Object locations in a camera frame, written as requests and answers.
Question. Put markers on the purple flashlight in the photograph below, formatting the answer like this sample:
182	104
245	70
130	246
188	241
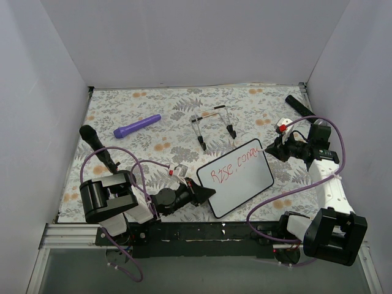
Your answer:
124	131

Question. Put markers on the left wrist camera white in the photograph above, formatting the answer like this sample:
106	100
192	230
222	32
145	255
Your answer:
177	171

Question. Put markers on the floral patterned table mat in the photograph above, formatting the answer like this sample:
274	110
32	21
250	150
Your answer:
253	110

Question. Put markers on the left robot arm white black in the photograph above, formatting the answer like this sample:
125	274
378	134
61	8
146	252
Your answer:
108	200

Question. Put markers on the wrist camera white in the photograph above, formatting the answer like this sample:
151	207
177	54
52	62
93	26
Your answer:
283	127
177	171

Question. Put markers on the black microphone silver head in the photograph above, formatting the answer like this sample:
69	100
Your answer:
298	106

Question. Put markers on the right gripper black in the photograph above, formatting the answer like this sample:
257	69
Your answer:
282	149

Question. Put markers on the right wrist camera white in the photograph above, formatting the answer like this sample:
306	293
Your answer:
283	127

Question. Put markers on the black base frame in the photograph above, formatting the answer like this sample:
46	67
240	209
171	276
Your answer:
194	239

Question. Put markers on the small whiteboard black frame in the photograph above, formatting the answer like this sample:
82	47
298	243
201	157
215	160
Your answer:
237	176

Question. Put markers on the wire whiteboard stand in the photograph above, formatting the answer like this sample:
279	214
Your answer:
217	116

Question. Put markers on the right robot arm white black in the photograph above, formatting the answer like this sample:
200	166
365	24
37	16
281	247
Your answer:
335	233

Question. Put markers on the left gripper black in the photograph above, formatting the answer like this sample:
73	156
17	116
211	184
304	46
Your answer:
192	192

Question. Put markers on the black microphone on stand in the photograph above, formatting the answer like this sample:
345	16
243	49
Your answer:
89	135

